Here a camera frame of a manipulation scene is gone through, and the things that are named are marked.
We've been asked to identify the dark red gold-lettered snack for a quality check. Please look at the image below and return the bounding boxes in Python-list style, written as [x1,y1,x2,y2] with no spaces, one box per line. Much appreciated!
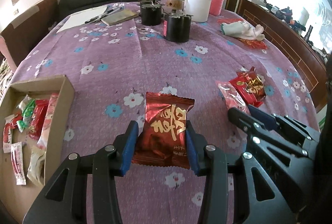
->
[132,92,195,169]

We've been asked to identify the small red candy packet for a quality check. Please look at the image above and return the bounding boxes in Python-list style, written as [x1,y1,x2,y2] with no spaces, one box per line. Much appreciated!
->
[229,66,266,107]

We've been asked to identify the pink cartoon snack packet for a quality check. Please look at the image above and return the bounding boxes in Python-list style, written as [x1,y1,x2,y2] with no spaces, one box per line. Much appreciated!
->
[37,93,59,150]

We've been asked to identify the pink red snack packet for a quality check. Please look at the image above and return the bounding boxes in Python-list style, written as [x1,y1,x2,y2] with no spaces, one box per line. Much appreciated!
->
[216,81,249,114]

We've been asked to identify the wooden headboard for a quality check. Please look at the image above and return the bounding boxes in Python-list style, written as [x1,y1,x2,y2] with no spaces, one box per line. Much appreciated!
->
[226,0,327,112]

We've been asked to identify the red foil bag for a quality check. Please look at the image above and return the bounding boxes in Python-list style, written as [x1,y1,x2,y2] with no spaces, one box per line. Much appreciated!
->
[217,18,267,50]

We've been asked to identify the purple floral tablecloth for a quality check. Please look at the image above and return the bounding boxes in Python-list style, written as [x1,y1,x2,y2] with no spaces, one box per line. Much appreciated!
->
[12,16,319,223]

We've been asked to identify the white cloth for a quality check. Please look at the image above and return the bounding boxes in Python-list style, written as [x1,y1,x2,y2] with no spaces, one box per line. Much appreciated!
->
[221,21,265,41]

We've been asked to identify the green candy wrapper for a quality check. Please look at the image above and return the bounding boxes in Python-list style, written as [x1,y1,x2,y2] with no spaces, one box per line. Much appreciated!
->
[17,94,35,133]

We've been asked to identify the white red snack packet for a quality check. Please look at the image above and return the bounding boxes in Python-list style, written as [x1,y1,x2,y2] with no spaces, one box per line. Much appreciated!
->
[11,142,26,185]

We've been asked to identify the white red sachet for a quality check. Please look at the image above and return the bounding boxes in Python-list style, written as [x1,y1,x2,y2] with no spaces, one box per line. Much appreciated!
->
[2,113,22,153]

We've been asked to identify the black pot near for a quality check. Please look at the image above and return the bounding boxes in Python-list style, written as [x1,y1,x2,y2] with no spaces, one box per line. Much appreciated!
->
[163,13,191,43]

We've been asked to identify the black pot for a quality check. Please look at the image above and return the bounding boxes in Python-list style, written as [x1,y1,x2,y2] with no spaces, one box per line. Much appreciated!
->
[140,4,162,26]
[163,13,191,43]

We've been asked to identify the cardboard tray box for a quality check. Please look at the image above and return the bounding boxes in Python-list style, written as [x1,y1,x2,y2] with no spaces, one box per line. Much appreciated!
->
[0,75,76,224]

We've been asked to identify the tan notebook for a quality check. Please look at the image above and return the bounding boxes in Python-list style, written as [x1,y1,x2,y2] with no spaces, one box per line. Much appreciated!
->
[101,9,139,26]

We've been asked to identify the white plastic jar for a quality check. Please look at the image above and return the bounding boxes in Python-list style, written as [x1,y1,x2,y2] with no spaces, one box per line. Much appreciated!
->
[185,0,212,23]

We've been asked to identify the white paper sheet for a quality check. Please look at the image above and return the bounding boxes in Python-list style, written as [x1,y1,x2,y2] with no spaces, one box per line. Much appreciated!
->
[57,5,107,33]

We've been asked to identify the black pot far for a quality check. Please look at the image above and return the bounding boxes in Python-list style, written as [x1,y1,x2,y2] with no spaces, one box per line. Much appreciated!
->
[140,4,162,26]

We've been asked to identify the black pen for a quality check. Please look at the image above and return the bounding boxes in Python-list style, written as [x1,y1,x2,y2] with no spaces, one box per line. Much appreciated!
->
[84,7,123,24]

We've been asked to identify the cork stopper near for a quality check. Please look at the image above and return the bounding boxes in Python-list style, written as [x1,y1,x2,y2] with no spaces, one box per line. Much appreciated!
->
[165,0,184,10]

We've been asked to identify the brown armchair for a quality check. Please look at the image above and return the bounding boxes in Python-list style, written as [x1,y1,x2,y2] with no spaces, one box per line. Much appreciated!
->
[1,0,57,71]

